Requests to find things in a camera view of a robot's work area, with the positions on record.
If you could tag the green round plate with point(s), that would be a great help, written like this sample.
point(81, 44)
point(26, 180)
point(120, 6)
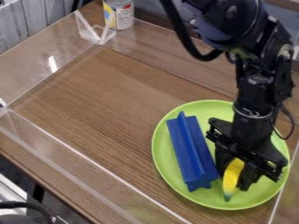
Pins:
point(201, 188)

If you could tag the white labelled canister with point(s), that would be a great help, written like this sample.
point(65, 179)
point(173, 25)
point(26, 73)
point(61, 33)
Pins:
point(123, 10)

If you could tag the clear acrylic corner bracket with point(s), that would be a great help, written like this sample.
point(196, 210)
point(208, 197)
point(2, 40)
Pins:
point(94, 33)

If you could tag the yellow toy banana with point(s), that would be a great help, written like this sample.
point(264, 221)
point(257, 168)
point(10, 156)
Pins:
point(231, 177)

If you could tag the blue plastic block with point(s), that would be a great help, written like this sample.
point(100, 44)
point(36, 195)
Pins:
point(192, 152)

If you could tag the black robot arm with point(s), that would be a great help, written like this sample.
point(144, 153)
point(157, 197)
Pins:
point(237, 27)

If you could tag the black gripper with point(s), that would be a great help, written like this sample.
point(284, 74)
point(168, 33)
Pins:
point(245, 139)

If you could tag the clear acrylic front wall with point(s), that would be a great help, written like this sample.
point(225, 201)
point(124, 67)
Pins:
point(100, 195)

